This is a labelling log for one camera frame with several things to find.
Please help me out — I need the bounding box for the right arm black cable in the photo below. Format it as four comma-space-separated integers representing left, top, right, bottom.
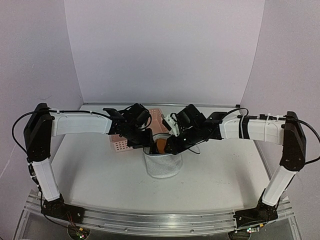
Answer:
222, 107, 320, 166

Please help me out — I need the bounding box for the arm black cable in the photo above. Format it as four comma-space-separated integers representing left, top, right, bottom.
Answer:
222, 107, 320, 166
11, 109, 111, 156

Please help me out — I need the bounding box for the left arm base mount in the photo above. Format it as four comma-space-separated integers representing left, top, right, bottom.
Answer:
41, 194, 85, 224

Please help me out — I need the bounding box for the pink plastic basket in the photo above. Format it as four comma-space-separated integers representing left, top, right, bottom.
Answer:
109, 107, 173, 154

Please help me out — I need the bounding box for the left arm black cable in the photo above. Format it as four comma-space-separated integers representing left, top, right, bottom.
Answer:
11, 109, 111, 156

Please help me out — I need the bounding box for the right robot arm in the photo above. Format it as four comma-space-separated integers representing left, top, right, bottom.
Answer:
162, 104, 306, 222

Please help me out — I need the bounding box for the white mesh laundry bag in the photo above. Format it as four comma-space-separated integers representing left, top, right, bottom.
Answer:
142, 132, 202, 179

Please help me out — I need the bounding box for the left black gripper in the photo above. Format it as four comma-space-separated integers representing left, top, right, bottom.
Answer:
125, 124, 155, 150

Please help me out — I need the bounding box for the aluminium front rail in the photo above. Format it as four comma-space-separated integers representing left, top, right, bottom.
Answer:
14, 204, 301, 240

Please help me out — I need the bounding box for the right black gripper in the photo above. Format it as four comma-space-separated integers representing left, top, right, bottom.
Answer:
164, 126, 202, 156

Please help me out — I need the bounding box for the orange black bra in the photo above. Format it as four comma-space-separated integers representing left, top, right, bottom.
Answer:
149, 138, 167, 155

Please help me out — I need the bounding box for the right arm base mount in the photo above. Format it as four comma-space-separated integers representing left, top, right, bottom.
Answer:
233, 190, 280, 229

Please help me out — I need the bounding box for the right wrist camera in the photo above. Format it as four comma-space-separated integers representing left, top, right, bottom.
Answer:
162, 113, 181, 137

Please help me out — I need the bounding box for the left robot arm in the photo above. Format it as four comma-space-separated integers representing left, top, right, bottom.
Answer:
23, 103, 153, 219

